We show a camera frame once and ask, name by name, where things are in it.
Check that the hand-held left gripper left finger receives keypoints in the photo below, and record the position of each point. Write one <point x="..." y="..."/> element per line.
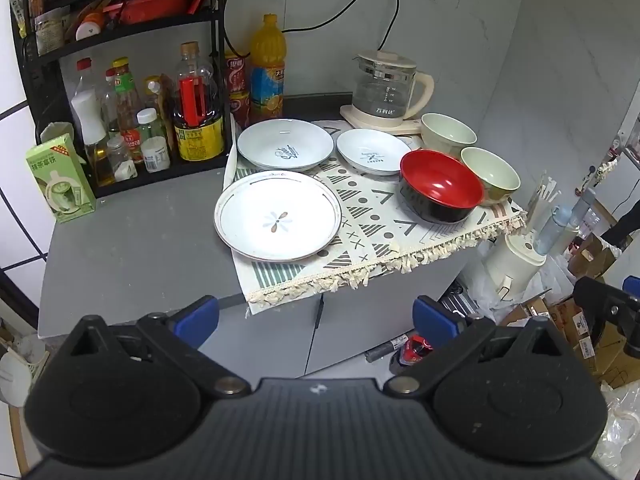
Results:
<point x="197" y="317"/>

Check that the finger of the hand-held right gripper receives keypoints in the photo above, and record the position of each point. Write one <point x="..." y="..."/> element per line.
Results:
<point x="602" y="305"/>

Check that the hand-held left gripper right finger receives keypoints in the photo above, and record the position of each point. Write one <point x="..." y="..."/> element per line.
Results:
<point x="435" y="320"/>

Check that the white plate with flower print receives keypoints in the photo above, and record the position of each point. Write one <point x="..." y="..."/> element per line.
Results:
<point x="277" y="220"/>

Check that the red and black bowl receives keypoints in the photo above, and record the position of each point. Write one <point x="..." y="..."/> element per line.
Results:
<point x="440" y="182"/>

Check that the cream bowl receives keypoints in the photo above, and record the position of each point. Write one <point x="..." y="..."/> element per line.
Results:
<point x="490" y="172"/>
<point x="447" y="132"/>

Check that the large white plate blue lettering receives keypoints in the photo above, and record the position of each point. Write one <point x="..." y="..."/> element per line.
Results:
<point x="285" y="145"/>

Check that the cardboard box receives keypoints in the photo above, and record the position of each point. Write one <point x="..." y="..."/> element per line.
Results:
<point x="592" y="257"/>
<point x="607" y="355"/>

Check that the black marker pen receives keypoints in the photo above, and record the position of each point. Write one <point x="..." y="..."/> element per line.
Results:
<point x="387" y="349"/>

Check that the pale blue spray bottle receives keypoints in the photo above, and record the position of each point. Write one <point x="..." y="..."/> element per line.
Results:
<point x="555" y="225"/>

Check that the cream blender appliance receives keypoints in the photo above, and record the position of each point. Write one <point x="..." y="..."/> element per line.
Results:
<point x="512" y="265"/>

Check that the patterned fringed table mat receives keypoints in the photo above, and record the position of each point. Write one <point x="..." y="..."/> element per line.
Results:
<point x="370" y="225"/>

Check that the bundle of white sticks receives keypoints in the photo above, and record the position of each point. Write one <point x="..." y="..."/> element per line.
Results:
<point x="542" y="200"/>

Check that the white seasoning jar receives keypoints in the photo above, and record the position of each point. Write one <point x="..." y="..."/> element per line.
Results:
<point x="155" y="155"/>

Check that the small clear jar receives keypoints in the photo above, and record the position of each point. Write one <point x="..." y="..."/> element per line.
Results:
<point x="121" y="160"/>

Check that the small white plate blue print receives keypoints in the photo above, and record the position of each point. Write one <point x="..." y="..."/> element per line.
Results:
<point x="372" y="152"/>

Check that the green tea box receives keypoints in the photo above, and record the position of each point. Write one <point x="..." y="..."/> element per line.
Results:
<point x="57" y="180"/>

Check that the large soy sauce bottle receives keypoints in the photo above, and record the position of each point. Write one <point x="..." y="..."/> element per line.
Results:
<point x="199" y="120"/>

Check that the small bottle with white cap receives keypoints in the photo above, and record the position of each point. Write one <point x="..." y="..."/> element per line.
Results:
<point x="149" y="122"/>

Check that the red drink can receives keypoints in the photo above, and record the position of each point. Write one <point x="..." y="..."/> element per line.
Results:
<point x="240" y="107"/>
<point x="236" y="72"/>

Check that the sauce bottle with green label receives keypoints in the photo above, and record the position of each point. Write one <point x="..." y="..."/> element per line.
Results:
<point x="127" y="105"/>

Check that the glass electric kettle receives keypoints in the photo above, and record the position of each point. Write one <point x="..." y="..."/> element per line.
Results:
<point x="385" y="82"/>

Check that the orange juice bottle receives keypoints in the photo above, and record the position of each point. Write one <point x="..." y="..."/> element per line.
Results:
<point x="266" y="75"/>

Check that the black metal rack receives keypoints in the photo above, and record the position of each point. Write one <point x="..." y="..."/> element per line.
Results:
<point x="45" y="90"/>

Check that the red plastic container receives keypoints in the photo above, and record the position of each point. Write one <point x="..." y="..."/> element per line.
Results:
<point x="150" y="5"/>

